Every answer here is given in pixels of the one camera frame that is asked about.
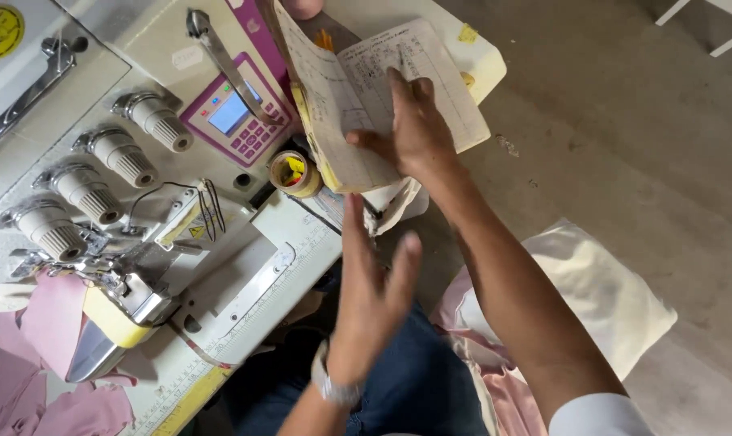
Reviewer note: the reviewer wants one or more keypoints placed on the person's right hand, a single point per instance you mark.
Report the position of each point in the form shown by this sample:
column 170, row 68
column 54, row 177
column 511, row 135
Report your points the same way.
column 420, row 142

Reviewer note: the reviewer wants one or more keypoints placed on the long metal lever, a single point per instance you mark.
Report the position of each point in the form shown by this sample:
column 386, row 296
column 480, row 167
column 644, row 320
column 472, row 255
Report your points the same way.
column 226, row 63

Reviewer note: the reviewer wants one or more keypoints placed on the pink fabric heap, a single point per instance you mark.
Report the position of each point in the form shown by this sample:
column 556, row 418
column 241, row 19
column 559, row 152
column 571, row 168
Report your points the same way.
column 511, row 399

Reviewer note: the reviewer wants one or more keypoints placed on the yellow machine guard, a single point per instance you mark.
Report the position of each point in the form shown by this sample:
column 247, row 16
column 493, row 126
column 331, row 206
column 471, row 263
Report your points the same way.
column 108, row 318

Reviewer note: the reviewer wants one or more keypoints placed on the beige tape roll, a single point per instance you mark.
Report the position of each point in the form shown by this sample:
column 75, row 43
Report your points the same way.
column 308, row 181

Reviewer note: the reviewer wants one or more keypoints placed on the white overlock sewing machine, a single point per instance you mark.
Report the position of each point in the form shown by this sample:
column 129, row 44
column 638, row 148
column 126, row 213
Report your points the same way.
column 129, row 181

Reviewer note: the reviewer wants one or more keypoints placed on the person's white sleeve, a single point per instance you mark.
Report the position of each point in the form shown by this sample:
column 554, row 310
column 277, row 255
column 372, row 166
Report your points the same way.
column 599, row 416

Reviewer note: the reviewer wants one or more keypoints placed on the person's left hand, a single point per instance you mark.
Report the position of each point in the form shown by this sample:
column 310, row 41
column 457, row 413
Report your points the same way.
column 366, row 315

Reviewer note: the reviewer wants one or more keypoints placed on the ribbed white tension knob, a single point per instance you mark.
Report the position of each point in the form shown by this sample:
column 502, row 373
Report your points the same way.
column 84, row 192
column 120, row 156
column 157, row 121
column 48, row 229

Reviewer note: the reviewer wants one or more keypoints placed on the yellow tape scrap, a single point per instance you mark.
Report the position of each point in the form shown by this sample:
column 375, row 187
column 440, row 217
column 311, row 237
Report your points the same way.
column 467, row 33

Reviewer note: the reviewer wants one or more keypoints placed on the white fabric bundle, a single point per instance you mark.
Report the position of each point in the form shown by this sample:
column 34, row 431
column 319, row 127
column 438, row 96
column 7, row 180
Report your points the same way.
column 602, row 290

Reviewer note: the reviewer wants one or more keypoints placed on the person's blue jeans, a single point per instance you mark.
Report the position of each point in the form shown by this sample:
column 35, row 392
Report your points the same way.
column 426, row 381

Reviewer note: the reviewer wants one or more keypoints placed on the purple control panel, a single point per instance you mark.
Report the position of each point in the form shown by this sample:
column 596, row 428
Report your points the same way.
column 232, row 115

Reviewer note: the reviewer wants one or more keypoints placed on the worn handwritten paper notebook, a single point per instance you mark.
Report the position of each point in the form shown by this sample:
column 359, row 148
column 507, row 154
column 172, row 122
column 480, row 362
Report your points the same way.
column 353, row 85

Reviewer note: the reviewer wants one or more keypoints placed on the white frame furniture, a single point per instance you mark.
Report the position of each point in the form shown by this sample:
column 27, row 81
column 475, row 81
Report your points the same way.
column 729, row 37

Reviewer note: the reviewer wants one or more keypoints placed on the silver wristwatch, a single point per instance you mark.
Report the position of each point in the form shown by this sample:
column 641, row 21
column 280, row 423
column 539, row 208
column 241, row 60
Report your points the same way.
column 329, row 378

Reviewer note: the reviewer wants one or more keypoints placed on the crumpled white cloth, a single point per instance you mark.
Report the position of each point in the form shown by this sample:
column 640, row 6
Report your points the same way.
column 396, row 206

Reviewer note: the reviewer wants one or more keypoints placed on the pink fabric pieces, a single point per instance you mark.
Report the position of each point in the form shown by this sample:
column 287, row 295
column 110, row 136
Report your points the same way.
column 51, row 339

